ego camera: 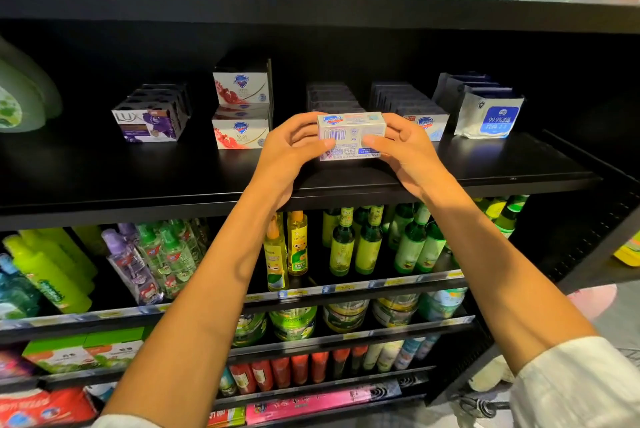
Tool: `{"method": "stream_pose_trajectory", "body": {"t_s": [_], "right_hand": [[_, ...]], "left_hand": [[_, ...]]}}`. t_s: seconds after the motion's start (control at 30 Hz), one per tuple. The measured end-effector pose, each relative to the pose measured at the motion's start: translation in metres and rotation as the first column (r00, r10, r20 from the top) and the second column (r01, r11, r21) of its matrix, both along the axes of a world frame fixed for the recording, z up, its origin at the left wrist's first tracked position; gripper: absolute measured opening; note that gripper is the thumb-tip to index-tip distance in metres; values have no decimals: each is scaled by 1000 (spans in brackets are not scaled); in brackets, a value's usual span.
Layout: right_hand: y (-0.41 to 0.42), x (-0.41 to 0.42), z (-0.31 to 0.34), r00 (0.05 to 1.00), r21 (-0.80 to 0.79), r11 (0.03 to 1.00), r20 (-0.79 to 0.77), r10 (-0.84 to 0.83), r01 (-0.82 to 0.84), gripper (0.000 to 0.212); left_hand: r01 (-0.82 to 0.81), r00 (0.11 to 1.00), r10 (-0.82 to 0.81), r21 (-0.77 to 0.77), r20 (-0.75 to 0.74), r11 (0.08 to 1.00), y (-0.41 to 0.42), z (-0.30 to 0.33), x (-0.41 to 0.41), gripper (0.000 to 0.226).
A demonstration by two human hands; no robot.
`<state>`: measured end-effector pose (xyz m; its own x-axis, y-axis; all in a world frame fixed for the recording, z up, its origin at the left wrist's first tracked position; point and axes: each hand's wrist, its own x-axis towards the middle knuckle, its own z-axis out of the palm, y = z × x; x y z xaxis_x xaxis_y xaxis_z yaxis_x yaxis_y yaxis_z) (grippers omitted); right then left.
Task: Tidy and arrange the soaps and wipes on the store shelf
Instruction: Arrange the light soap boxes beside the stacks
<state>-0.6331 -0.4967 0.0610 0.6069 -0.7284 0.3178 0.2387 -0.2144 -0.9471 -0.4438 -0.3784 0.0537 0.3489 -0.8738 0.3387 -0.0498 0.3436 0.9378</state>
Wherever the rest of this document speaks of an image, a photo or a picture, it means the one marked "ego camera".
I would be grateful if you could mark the person's left hand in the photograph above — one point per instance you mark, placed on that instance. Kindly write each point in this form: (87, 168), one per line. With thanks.
(290, 157)

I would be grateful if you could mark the person's right hand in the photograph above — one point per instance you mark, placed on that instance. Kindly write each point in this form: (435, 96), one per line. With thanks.
(415, 157)

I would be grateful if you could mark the single white pink soap box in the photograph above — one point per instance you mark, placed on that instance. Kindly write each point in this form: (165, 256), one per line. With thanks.
(352, 137)

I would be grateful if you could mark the black store shelf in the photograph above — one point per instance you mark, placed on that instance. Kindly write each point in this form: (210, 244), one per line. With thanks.
(100, 178)

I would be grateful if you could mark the pale green pump soap bottle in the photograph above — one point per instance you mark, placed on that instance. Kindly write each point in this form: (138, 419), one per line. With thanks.
(20, 92)

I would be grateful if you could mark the person's left forearm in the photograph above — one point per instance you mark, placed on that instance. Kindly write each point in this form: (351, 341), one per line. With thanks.
(190, 313)

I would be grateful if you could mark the person's right forearm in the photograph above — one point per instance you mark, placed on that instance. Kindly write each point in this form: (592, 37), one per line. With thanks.
(510, 278)

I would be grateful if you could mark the row of white blue soap boxes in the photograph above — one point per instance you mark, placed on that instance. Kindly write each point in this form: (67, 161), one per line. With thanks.
(415, 112)

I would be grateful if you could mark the row of white pink soap boxes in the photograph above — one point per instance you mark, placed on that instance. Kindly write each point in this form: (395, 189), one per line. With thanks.
(335, 97)

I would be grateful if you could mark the row of white red soap boxes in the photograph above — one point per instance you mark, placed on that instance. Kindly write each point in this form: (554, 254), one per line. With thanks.
(242, 92)

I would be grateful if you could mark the row of white upright packs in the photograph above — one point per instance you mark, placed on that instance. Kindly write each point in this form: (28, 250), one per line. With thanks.
(490, 112)

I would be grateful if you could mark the row of purple soap boxes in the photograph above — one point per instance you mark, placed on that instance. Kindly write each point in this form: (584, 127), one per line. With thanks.
(150, 117)

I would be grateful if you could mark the green lidded wipe tub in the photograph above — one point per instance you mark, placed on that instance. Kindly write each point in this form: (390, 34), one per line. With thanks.
(293, 323)
(396, 310)
(442, 303)
(347, 316)
(250, 328)

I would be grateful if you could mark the row of white small bottles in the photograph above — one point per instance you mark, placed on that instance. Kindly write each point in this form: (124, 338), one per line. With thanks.
(400, 353)

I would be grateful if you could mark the cream white pouch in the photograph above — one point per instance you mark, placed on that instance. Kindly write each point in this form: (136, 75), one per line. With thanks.
(490, 375)

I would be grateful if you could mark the yellow detergent jug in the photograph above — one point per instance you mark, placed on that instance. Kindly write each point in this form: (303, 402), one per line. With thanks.
(628, 250)

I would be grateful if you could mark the long pink packet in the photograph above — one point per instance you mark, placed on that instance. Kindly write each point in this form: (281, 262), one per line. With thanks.
(320, 401)

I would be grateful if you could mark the green white box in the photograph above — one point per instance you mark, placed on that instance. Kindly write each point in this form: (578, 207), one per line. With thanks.
(120, 348)
(60, 355)

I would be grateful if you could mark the yellow red packets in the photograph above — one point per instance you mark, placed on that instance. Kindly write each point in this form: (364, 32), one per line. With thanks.
(225, 416)

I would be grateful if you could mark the red snack packet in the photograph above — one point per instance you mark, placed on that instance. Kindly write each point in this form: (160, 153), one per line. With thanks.
(45, 408)

